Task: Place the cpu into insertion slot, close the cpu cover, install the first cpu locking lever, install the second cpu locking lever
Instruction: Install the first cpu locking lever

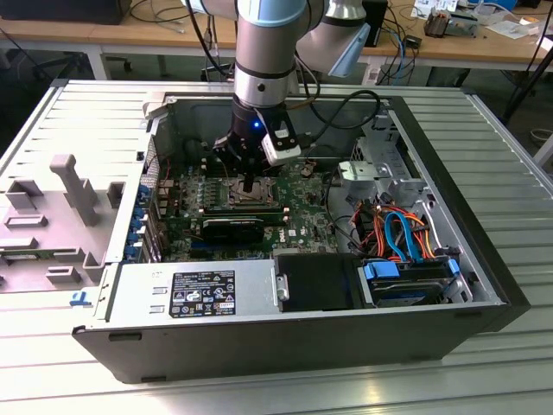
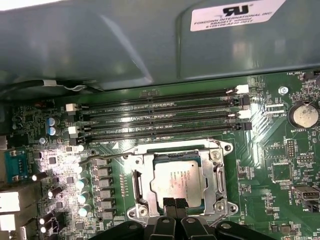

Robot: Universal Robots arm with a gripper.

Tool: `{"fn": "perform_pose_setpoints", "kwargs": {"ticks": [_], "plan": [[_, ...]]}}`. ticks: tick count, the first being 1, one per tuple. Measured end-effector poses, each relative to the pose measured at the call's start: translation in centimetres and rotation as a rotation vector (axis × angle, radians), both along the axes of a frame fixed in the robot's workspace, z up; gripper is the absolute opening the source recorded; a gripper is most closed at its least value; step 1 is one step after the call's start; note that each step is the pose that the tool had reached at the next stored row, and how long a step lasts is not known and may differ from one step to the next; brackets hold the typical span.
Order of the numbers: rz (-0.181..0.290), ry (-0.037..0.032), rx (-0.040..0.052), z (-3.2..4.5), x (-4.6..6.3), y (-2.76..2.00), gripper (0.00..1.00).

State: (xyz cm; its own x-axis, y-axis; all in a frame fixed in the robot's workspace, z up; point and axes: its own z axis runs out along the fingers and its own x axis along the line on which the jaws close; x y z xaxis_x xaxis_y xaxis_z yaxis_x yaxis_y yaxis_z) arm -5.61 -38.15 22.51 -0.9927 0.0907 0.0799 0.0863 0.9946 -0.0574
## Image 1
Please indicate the green RAM stick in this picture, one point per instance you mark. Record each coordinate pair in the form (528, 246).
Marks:
(19, 257)

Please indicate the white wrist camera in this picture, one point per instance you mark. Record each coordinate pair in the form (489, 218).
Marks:
(281, 151)

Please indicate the black graphics card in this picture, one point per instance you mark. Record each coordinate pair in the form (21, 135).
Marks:
(233, 231)

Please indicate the small electronic device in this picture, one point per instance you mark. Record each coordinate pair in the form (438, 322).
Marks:
(436, 23)

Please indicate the round coin battery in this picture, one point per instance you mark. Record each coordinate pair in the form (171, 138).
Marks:
(307, 169)

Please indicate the grey parts rack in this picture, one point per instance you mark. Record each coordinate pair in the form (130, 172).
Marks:
(52, 242)

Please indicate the grey power supply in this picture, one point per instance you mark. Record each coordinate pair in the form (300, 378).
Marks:
(138, 298)

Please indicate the blue card retainer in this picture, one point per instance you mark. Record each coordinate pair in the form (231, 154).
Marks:
(138, 216)

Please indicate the hard disk in blue carrier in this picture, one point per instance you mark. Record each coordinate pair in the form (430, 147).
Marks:
(380, 271)

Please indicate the tall black box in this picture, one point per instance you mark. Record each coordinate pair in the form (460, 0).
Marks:
(376, 21)

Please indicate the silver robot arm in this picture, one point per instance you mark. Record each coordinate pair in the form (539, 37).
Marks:
(263, 52)

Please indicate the white printed boxes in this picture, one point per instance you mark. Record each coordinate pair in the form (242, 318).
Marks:
(432, 6)

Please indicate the CPU socket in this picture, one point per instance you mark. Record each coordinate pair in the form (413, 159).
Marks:
(231, 201)

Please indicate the white board sticker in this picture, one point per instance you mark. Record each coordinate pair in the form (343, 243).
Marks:
(293, 233)

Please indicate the wooden desk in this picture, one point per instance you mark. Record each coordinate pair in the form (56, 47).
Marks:
(65, 34)

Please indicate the wide black box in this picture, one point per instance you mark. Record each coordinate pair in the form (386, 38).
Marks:
(65, 10)

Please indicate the small black adapter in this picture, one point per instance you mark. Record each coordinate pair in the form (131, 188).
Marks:
(412, 41)

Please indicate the silver CPU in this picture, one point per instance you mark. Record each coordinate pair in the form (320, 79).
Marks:
(259, 195)

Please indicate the black power supply label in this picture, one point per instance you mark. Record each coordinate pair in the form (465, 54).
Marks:
(203, 294)

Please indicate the green motherboard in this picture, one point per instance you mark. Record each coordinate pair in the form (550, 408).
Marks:
(302, 207)

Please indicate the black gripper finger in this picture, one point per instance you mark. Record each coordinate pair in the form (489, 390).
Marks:
(261, 166)
(231, 151)

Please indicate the small silver metal latch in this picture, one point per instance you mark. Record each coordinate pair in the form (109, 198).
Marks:
(282, 287)

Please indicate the black open PC case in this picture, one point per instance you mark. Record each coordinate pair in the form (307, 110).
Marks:
(259, 346)

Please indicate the metal disk bay cage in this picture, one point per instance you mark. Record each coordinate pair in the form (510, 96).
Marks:
(380, 138)

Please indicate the blue expansion slot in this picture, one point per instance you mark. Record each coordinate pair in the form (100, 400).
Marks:
(216, 252)

